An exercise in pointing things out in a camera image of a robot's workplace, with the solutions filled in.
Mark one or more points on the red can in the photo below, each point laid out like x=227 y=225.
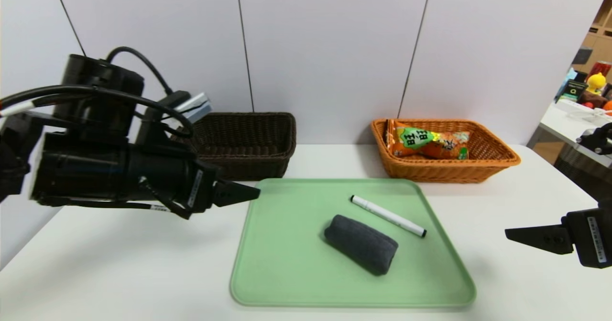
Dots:
x=600 y=68

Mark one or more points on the orange wicker basket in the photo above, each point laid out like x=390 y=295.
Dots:
x=444 y=172

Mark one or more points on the orange snack bag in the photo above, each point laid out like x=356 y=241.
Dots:
x=430 y=145

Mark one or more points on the orange round fruit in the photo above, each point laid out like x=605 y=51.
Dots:
x=608 y=107

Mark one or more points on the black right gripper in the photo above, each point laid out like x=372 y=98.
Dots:
x=592 y=238

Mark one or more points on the wooden shelf unit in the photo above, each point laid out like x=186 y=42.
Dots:
x=600 y=48

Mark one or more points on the white marker pen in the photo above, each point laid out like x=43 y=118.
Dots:
x=387 y=215

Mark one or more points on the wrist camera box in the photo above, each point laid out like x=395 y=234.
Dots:
x=193 y=108
x=597 y=141

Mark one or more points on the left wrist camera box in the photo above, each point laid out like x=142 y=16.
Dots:
x=193 y=108

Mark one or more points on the yellow plush toy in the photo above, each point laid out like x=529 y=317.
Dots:
x=595 y=83

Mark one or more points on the dark grey towel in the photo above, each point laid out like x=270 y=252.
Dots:
x=361 y=244

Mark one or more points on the dark brown wicker basket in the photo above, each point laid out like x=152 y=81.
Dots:
x=258 y=144

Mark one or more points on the black box green logo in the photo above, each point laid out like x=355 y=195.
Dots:
x=573 y=91

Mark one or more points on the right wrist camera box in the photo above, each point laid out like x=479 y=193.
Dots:
x=597 y=141

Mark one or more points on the dark brown lumpy object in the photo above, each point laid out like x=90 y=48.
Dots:
x=590 y=99

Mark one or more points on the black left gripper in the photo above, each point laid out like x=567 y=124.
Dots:
x=200 y=190

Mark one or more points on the light blue packet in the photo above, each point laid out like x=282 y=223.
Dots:
x=566 y=79

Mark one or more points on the dark grey flat panel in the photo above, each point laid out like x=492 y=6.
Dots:
x=581 y=56

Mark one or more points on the white background table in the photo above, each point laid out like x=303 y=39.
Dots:
x=559 y=129

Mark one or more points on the green plastic tray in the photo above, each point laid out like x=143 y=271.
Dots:
x=296 y=273

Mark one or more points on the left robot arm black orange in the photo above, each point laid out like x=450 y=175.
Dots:
x=95 y=110

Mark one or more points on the small red fruit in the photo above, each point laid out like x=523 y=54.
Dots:
x=587 y=105

